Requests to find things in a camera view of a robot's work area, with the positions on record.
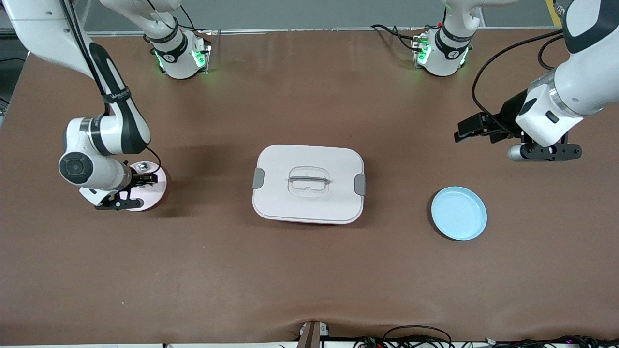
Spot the white lidded storage box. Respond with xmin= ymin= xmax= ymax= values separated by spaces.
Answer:
xmin=251 ymin=144 xmax=367 ymax=225

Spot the pink round plate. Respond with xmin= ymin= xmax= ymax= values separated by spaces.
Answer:
xmin=127 ymin=161 xmax=168 ymax=212

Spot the light blue round plate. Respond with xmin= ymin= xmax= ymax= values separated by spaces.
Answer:
xmin=431 ymin=186 xmax=488 ymax=241

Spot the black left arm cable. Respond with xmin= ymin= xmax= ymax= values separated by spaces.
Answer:
xmin=472 ymin=29 xmax=566 ymax=136

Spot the black cable at arm base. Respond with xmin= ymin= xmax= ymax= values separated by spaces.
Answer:
xmin=370 ymin=23 xmax=425 ymax=55

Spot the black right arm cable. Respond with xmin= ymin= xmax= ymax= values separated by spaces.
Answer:
xmin=58 ymin=0 xmax=162 ymax=174

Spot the grey box lid handle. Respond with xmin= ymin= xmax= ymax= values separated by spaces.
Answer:
xmin=288 ymin=176 xmax=331 ymax=187

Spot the silver table edge rail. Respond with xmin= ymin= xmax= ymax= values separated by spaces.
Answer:
xmin=85 ymin=27 xmax=564 ymax=37

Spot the looped black cable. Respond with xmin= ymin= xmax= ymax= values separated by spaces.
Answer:
xmin=383 ymin=325 xmax=453 ymax=348

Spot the tangled black cable bundle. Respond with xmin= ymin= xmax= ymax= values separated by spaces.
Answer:
xmin=484 ymin=334 xmax=619 ymax=348

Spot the grey metal table bracket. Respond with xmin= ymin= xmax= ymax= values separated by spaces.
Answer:
xmin=297 ymin=320 xmax=330 ymax=348

